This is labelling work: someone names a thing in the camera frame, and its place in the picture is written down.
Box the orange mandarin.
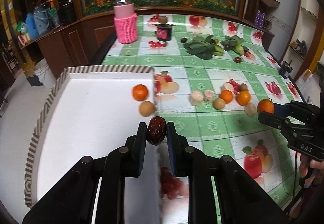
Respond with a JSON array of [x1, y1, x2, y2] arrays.
[[236, 91, 251, 106], [257, 99, 275, 114], [218, 89, 233, 104]]

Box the red jujube date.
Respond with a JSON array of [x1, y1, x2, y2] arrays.
[[146, 116, 166, 146]]

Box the pale lotus root piece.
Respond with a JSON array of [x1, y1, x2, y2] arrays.
[[221, 82, 234, 93], [244, 102, 257, 116], [190, 91, 204, 106], [203, 89, 215, 103]]

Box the tan longan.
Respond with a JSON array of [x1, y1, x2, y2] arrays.
[[138, 101, 155, 117]]

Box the orange mandarin tray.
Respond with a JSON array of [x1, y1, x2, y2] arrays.
[[132, 84, 148, 102]]

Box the brown round fruit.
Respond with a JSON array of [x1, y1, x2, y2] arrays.
[[213, 98, 226, 110]]

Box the right hand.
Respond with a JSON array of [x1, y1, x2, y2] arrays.
[[299, 154, 324, 186]]

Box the small kiwi fruit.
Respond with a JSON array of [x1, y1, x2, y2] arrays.
[[239, 84, 248, 91]]

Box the white striped-edge tray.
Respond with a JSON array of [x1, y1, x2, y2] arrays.
[[23, 65, 160, 223]]

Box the dark red plum fruit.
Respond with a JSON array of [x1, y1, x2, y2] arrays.
[[234, 57, 242, 63]]

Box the green vegetable with corn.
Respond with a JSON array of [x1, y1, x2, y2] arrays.
[[221, 35, 249, 56]]

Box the purple bottles on shelf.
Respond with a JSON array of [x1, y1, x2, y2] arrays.
[[254, 10, 265, 29]]

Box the leafy green bok choy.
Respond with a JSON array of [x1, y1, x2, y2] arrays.
[[182, 35, 225, 60]]

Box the black jar with pink label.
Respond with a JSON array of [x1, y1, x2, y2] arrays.
[[156, 24, 173, 42]]

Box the white plastic bucket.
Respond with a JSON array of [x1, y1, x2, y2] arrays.
[[34, 58, 56, 89]]

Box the pink knit-sleeved bottle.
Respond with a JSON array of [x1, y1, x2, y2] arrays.
[[114, 0, 138, 44]]

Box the grey electric kettle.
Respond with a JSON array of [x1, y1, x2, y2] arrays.
[[33, 6, 50, 36]]

